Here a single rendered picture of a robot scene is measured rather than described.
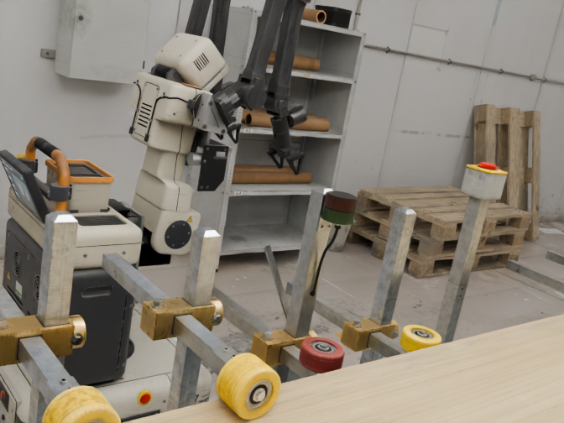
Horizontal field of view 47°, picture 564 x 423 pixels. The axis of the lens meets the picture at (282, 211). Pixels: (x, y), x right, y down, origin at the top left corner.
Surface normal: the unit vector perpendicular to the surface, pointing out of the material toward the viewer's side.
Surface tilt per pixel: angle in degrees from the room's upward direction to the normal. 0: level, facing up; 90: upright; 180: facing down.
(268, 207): 90
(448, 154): 90
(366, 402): 0
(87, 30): 90
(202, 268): 90
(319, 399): 0
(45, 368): 0
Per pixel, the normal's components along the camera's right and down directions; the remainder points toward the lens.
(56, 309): 0.61, 0.30
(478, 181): -0.78, 0.03
